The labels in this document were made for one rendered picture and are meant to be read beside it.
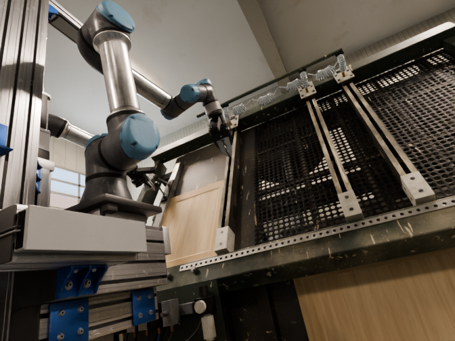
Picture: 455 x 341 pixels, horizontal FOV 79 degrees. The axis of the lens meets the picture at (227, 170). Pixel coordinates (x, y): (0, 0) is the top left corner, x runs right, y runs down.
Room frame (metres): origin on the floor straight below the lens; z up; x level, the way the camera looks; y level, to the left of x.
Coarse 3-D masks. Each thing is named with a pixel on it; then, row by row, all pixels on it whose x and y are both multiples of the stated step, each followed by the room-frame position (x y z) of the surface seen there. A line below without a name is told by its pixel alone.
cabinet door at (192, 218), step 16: (192, 192) 1.67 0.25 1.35; (208, 192) 1.60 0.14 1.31; (176, 208) 1.66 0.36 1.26; (192, 208) 1.59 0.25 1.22; (208, 208) 1.52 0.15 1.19; (176, 224) 1.58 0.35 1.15; (192, 224) 1.51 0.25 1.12; (208, 224) 1.46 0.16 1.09; (176, 240) 1.50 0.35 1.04; (192, 240) 1.45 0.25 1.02; (208, 240) 1.40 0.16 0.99; (176, 256) 1.44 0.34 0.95; (192, 256) 1.38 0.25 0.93; (208, 256) 1.34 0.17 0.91
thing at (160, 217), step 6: (180, 162) 1.92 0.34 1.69; (174, 168) 1.90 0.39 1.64; (180, 168) 1.91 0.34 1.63; (174, 174) 1.86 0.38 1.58; (180, 174) 1.90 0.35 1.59; (174, 180) 1.81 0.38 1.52; (174, 186) 1.80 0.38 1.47; (174, 192) 1.79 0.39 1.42; (168, 198) 1.72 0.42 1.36; (162, 204) 1.71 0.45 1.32; (168, 204) 1.71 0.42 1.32; (162, 210) 1.67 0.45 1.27; (156, 216) 1.67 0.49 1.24; (162, 216) 1.65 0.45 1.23; (156, 222) 1.63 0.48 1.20
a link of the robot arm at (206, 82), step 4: (200, 80) 0.98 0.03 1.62; (204, 80) 0.98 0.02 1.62; (208, 80) 0.99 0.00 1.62; (196, 84) 0.99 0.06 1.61; (200, 84) 0.99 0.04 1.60; (204, 84) 0.99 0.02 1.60; (208, 84) 0.99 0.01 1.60; (208, 88) 0.99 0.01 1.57; (212, 88) 1.01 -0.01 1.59; (208, 92) 0.99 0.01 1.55; (212, 92) 1.01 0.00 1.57; (208, 96) 1.00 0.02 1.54; (212, 96) 1.02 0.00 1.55; (216, 96) 1.04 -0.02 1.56; (208, 100) 1.02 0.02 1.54; (212, 100) 1.02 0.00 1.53; (216, 100) 1.03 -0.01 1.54; (204, 104) 1.04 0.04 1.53
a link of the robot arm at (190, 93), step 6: (192, 84) 0.93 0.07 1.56; (180, 90) 0.93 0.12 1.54; (186, 90) 0.91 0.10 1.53; (192, 90) 0.91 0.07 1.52; (198, 90) 0.93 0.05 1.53; (204, 90) 0.97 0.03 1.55; (180, 96) 0.94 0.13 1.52; (186, 96) 0.93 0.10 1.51; (192, 96) 0.92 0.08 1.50; (198, 96) 0.95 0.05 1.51; (204, 96) 0.98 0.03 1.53; (180, 102) 0.97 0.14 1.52; (186, 102) 0.95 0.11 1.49; (192, 102) 0.96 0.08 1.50; (186, 108) 1.01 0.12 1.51
